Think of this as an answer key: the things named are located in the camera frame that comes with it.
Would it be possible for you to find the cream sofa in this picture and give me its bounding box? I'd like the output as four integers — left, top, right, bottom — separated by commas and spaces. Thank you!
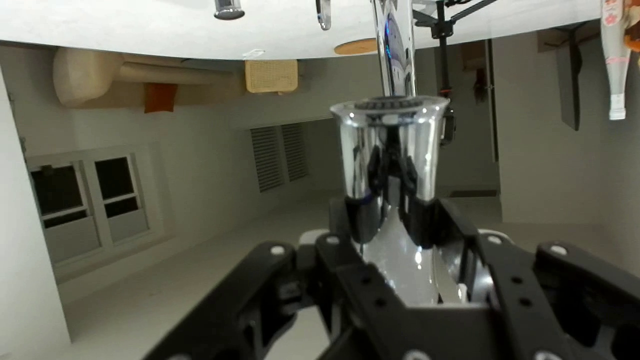
49, 46, 245, 111

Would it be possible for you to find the small chrome tap handle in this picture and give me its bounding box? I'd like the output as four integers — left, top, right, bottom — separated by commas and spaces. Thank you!
314, 0, 334, 32

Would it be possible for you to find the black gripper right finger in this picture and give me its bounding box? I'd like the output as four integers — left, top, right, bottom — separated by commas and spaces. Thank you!
432, 196, 640, 360

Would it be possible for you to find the wooden cutting board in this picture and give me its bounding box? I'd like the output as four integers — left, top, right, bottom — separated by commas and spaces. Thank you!
242, 59, 300, 96

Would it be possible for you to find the orange cushion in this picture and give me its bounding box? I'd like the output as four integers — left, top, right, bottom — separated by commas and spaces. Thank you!
142, 83, 179, 114

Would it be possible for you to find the orange label bottle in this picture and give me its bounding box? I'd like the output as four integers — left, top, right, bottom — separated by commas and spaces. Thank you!
621, 0, 640, 55

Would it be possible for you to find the white bottle red label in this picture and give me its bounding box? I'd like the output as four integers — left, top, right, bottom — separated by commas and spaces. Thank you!
598, 0, 631, 124

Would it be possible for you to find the shiny steel cup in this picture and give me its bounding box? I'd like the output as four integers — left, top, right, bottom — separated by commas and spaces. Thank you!
328, 94, 451, 308

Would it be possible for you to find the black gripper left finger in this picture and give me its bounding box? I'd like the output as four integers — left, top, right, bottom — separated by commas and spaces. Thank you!
142, 196, 442, 360

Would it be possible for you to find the flat chrome hole cover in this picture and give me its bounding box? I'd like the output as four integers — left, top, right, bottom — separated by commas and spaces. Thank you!
211, 0, 248, 22

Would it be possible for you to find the wall air vent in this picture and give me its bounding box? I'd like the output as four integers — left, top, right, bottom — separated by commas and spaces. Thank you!
248, 122, 311, 196

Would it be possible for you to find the white framed window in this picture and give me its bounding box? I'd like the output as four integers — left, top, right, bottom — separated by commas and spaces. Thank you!
26, 144, 165, 270

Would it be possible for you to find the round wooden coaster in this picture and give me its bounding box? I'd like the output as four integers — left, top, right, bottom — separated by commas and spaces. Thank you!
332, 37, 379, 59

